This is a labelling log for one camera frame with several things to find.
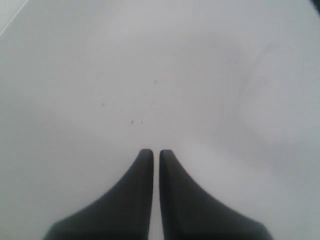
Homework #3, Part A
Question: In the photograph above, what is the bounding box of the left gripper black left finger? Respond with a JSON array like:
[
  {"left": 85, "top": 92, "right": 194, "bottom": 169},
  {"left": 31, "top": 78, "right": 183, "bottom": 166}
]
[{"left": 44, "top": 149, "right": 153, "bottom": 240}]

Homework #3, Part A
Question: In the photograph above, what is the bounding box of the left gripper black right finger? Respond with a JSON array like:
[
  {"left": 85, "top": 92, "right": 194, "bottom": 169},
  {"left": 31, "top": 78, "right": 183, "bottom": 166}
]
[{"left": 159, "top": 149, "right": 273, "bottom": 240}]

